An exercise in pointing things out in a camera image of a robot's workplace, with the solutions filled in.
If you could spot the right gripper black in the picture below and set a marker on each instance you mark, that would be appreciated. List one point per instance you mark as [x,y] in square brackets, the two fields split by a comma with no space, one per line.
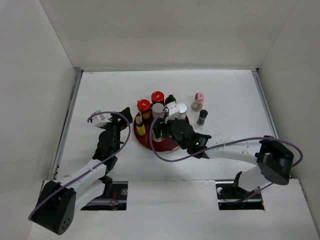
[160,124]

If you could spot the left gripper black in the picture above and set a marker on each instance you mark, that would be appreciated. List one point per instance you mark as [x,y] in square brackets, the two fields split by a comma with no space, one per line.
[121,123]

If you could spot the tall silver lid spice jar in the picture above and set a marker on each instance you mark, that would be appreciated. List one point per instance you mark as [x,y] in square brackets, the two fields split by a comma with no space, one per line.
[182,111]

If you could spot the dark cap brown spice shaker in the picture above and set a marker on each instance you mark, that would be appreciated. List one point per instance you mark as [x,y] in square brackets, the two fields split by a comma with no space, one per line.
[202,117]

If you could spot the silver lid jar blue label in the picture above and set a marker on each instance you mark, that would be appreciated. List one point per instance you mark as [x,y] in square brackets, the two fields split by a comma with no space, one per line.
[158,110]

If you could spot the black cap white powder bottle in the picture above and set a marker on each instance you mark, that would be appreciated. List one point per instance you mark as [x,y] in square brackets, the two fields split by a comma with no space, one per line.
[170,99]

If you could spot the small yellow label oil bottle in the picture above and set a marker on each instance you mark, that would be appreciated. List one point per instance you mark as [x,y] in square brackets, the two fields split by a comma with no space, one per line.
[140,127]

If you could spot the red lid chili sauce jar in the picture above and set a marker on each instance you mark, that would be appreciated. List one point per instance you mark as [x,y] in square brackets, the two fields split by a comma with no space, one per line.
[144,108]

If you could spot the black cap brown spice bottle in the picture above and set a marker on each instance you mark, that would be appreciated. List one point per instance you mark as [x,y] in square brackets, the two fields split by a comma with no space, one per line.
[157,139]

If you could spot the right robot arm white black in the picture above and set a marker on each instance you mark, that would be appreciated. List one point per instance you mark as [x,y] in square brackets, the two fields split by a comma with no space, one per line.
[242,150]

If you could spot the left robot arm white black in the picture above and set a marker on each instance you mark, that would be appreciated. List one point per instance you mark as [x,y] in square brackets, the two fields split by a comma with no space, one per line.
[59,200]

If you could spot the pink cap small bottle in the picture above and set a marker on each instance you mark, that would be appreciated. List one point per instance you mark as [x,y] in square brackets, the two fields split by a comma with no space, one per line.
[198,102]

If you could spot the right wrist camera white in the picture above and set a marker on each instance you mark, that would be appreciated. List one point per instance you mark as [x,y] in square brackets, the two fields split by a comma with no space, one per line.
[171,111]

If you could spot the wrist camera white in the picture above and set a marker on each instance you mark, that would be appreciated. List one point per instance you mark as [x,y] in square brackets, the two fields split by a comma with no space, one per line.
[98,120]
[171,111]

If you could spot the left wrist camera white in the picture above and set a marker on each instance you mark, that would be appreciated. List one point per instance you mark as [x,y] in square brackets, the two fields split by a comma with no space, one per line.
[98,120]

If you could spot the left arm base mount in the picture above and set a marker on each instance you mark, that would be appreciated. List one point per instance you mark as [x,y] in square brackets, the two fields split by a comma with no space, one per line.
[113,198]

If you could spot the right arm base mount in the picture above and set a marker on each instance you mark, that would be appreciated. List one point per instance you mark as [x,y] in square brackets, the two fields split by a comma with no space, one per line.
[231,197]

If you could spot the aluminium table edge rail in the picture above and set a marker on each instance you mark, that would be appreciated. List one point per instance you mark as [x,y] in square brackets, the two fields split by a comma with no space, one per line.
[268,115]

